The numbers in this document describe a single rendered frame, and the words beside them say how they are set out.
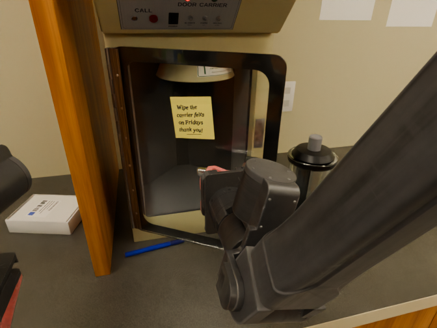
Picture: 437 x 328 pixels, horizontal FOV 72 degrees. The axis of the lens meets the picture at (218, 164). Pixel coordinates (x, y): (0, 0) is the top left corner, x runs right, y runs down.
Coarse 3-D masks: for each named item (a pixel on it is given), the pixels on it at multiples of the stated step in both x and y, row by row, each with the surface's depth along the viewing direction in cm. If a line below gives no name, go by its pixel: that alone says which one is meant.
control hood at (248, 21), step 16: (96, 0) 43; (112, 0) 44; (256, 0) 48; (272, 0) 49; (288, 0) 49; (112, 16) 46; (240, 16) 51; (256, 16) 51; (272, 16) 52; (112, 32) 49; (128, 32) 50; (144, 32) 51; (160, 32) 51; (176, 32) 52; (192, 32) 53; (208, 32) 53; (224, 32) 54; (240, 32) 55; (256, 32) 56; (272, 32) 56
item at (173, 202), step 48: (144, 48) 50; (144, 96) 53; (192, 96) 51; (240, 96) 48; (144, 144) 58; (192, 144) 55; (240, 144) 52; (144, 192) 64; (192, 192) 60; (192, 240) 65
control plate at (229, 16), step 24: (120, 0) 44; (144, 0) 44; (168, 0) 45; (192, 0) 46; (240, 0) 47; (120, 24) 48; (144, 24) 49; (168, 24) 50; (192, 24) 51; (216, 24) 51
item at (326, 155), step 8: (312, 136) 64; (320, 136) 64; (304, 144) 67; (312, 144) 64; (320, 144) 64; (296, 152) 65; (304, 152) 64; (312, 152) 64; (320, 152) 64; (328, 152) 64; (304, 160) 63; (312, 160) 62; (320, 160) 62; (328, 160) 62
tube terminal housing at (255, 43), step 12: (108, 36) 52; (120, 36) 52; (132, 36) 53; (144, 36) 53; (156, 36) 54; (168, 36) 54; (180, 36) 55; (192, 36) 55; (204, 36) 56; (216, 36) 56; (228, 36) 57; (240, 36) 57; (252, 36) 58; (264, 36) 59; (168, 48) 55; (180, 48) 56; (192, 48) 56; (204, 48) 57; (216, 48) 57; (228, 48) 58; (240, 48) 58; (252, 48) 59; (264, 48) 60; (132, 228) 71; (144, 240) 73
